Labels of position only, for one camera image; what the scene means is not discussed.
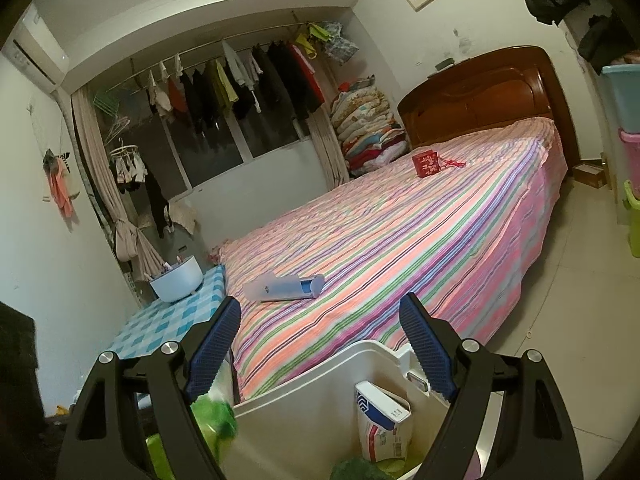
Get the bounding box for striped pink bed cover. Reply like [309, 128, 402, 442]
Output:
[220, 117, 567, 400]

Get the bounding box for green snack plastic bag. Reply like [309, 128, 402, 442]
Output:
[145, 390, 238, 479]

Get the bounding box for hanging clothes row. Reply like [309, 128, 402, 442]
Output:
[145, 21, 359, 146]

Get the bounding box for blue checkered tablecloth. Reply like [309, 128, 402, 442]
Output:
[106, 264, 226, 360]

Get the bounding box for laundry clip hanger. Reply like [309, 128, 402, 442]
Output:
[108, 145, 148, 194]

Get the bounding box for stack of folded quilts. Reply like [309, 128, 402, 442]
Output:
[329, 76, 409, 178]

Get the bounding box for white red paper mail bag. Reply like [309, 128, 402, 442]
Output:
[355, 380, 413, 463]

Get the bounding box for lavender pencil case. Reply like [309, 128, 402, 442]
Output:
[243, 272, 326, 302]

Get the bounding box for green plush hedgehog toy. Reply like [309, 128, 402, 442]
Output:
[330, 458, 406, 480]

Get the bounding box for stacked plastic storage boxes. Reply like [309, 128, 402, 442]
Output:
[602, 64, 640, 258]

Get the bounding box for pink cloth on wall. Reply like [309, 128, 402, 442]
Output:
[42, 150, 79, 219]

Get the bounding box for white air conditioner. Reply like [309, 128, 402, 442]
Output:
[2, 3, 70, 93]

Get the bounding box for white storage bin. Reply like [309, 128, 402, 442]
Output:
[222, 340, 448, 479]

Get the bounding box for right beige curtain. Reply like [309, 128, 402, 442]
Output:
[306, 107, 350, 190]

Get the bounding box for white oval pen holder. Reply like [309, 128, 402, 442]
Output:
[150, 256, 204, 304]

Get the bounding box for beige tied curtain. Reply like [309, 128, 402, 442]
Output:
[70, 86, 164, 282]

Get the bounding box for wooden bed headboard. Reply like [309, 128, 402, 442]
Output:
[397, 46, 580, 168]

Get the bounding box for red pouch on bed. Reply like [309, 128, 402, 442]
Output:
[412, 150, 466, 178]

